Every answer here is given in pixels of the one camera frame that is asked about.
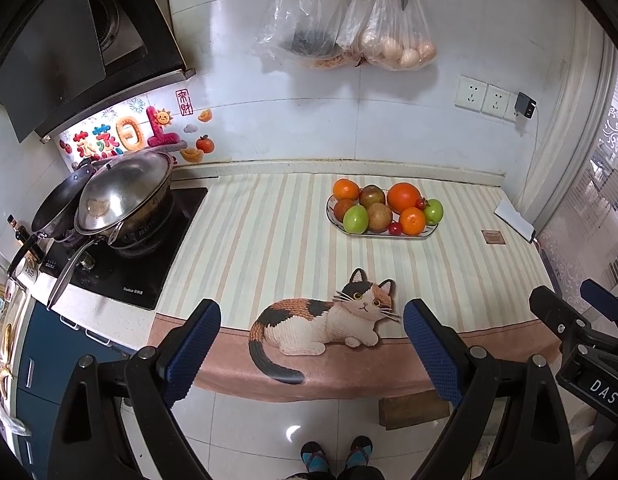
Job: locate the black charger plug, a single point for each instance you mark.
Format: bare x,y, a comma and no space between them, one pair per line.
525,105

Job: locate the person's dark trousers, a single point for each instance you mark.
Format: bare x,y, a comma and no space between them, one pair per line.
339,475

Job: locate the white paper pad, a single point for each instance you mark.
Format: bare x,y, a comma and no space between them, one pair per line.
514,215

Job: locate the black range hood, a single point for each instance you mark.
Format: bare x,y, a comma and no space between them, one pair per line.
54,60

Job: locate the dark sauce bottle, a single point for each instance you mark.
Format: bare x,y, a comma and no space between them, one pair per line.
20,230

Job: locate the patterned glass door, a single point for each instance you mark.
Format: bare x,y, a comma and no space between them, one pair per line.
589,200

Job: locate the striped cat table mat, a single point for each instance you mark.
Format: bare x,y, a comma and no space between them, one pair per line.
269,240

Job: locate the red yellow apple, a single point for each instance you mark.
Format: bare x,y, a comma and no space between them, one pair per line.
372,195

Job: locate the green apple with stem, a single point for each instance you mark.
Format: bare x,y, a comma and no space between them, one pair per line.
433,212

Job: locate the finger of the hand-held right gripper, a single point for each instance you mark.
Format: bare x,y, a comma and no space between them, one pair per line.
601,300
554,310

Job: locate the clear bag with dark contents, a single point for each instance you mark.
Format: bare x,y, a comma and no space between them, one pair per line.
309,35

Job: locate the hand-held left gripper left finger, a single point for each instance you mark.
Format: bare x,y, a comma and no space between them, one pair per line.
194,350

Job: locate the colourful wall stickers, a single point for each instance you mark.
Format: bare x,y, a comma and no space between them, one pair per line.
124,132

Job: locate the orange mandarin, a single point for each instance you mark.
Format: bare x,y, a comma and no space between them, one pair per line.
346,190
412,222

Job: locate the steel wok lid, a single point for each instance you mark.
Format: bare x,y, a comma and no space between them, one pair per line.
124,185

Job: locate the large orange with stem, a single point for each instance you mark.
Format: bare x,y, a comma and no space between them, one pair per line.
404,197

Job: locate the floral white oval plate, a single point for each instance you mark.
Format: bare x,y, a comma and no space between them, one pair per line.
431,230

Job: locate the dark frying pan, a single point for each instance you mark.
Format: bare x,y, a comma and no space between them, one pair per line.
54,210

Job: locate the large green apple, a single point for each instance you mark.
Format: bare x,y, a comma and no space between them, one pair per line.
355,220

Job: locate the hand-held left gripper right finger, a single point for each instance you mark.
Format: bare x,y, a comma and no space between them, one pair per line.
431,355

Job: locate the clear bag of eggs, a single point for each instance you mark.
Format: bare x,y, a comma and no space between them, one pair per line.
399,45

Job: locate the blue kitchen cabinet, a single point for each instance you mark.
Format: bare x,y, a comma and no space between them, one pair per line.
49,350

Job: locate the person's right sandalled foot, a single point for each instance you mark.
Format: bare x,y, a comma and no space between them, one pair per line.
359,452

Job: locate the brown mat label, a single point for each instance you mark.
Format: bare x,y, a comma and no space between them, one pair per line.
492,237

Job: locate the person's left sandalled foot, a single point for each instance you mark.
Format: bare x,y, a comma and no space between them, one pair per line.
314,457

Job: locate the person's sandalled foot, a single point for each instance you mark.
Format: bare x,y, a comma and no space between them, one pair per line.
314,457
359,452

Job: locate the brown kiwi fruit centre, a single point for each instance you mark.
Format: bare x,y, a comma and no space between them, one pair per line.
379,216

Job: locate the red cherry tomato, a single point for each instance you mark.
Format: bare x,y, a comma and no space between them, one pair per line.
395,229
420,203

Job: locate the white wall socket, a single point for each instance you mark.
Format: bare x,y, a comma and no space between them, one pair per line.
470,92
498,102

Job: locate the reddish round fruit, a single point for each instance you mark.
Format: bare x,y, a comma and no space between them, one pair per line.
343,208

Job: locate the steel wok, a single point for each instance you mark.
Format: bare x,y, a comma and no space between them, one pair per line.
149,225

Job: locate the black cooktop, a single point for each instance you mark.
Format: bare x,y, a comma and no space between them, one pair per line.
129,280

